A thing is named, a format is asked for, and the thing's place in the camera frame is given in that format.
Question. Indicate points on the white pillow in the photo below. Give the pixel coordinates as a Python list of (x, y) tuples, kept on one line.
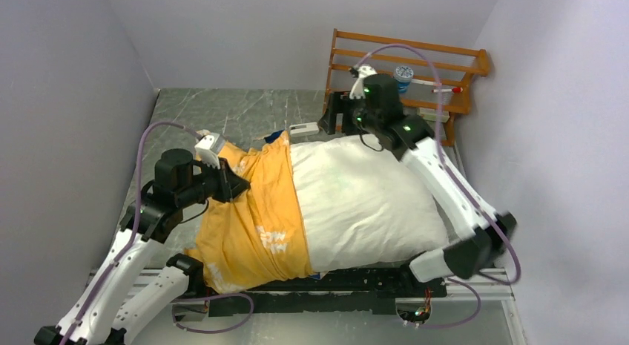
[(360, 206)]

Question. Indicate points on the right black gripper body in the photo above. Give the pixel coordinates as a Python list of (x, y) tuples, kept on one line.
[(365, 121)]

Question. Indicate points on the white red marker pen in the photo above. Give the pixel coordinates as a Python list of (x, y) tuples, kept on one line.
[(448, 90)]

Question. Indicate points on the aluminium frame rail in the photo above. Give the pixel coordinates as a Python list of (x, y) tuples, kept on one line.
[(481, 284)]

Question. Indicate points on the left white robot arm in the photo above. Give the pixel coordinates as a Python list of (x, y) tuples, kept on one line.
[(103, 314)]

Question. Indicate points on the white pen on shelf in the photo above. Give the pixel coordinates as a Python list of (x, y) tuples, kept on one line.
[(425, 82)]

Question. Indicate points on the blue white jar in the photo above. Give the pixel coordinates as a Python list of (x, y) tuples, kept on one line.
[(403, 76)]

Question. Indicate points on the small white remote device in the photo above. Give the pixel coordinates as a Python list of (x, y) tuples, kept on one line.
[(303, 129)]

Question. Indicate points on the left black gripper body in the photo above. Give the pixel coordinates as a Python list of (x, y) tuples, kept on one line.
[(211, 181)]

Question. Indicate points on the orange wooden shelf rack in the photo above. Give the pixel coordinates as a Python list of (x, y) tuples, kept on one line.
[(449, 65)]

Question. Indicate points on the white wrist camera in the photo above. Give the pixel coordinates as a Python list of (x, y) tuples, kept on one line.
[(208, 149), (358, 90)]

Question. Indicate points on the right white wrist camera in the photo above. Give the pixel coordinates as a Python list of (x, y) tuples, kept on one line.
[(358, 90)]

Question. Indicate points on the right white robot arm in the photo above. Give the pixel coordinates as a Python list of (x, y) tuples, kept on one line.
[(483, 234)]

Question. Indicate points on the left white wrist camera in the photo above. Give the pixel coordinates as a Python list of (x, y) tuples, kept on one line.
[(208, 149)]

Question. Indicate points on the white box under shelf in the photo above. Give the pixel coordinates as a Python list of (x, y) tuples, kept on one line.
[(433, 115)]

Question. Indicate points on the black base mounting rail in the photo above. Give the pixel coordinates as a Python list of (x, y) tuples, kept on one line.
[(333, 303)]

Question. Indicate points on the blue orange cartoon pillowcase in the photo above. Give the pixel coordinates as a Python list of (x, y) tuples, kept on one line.
[(260, 236)]

